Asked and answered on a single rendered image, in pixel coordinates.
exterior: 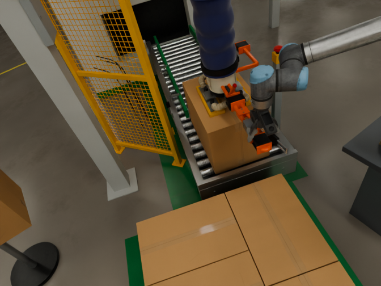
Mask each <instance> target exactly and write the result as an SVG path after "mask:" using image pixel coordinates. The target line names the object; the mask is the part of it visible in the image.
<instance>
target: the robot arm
mask: <svg viewBox="0 0 381 286"><path fill-rule="evenodd" d="M378 41H381V16H379V17H376V18H374V19H370V20H367V21H365V22H362V23H359V24H356V25H354V26H351V27H348V28H345V29H343V30H340V31H337V32H334V33H331V34H329V35H325V36H323V37H320V38H317V39H315V40H311V41H308V42H306V43H301V44H296V43H288V44H286V45H284V46H283V47H282V48H281V50H280V52H279V57H278V60H279V62H280V69H273V68H272V67H271V66H270V65H260V66H257V67H255V68H254V69H252V71H251V73H250V79H249V81H250V87H251V100H250V102H251V105H252V107H253V109H252V110H250V119H251V120H252V122H253V124H252V125H251V127H247V134H248V138H247V140H248V142H251V141H252V139H253V138H254V135H255V134H256V133H257V132H258V130H257V128H260V129H261V128H264V131H265V133H266V135H267V136H270V135H271V134H275V133H278V131H279V129H278V124H277V121H276V120H275V118H273V117H271V115H270V112H269V110H268V109H269V107H270V106H271V105H272V102H273V92H287V91H303V90H305V89H306V88H307V84H308V67H305V65H308V64H310V63H312V62H315V61H319V60H322V59H325V58H328V57H331V56H335V55H337V54H340V53H344V52H347V51H350V50H353V49H356V48H359V47H363V46H365V45H369V44H372V43H375V42H378ZM303 66H304V67H303Z"/></svg>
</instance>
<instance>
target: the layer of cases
mask: <svg viewBox="0 0 381 286"><path fill-rule="evenodd" d="M136 225H137V233H138V241H139V249H140V254H141V262H142V270H143V278H144V283H145V286H355V284H354V283H353V281H352V279H351V278H350V276H349V275H348V273H347V272H346V271H345V269H344V268H343V266H342V264H341V263H340V261H338V259H337V257H336V256H335V254H334V252H333V251H332V249H331V248H330V246H329V244H328V243H327V242H326V240H325V239H324V237H323V236H322V234H321V233H320V231H319V230H318V228H317V227H316V225H315V224H314V222H313V221H312V219H311V217H310V216H309V214H308V213H307V211H306V210H305V208H304V207H303V205H302V204H301V202H300V201H299V199H298V198H297V196H296V195H295V193H294V192H293V190H292V189H291V187H290V186H289V184H288V183H287V181H286V179H285V178H284V177H283V175H282V174H278V175H275V176H271V177H269V178H266V179H263V180H260V181H258V182H254V183H251V184H248V185H246V186H243V187H240V188H237V189H234V190H231V191H228V192H225V194H224V193H223V194H220V195H217V196H213V197H210V198H208V199H205V200H202V201H199V202H196V203H193V204H190V205H187V206H185V207H182V208H179V209H176V210H173V211H170V212H167V213H164V214H161V215H158V216H155V217H152V218H149V219H147V220H144V221H141V222H138V223H136Z"/></svg>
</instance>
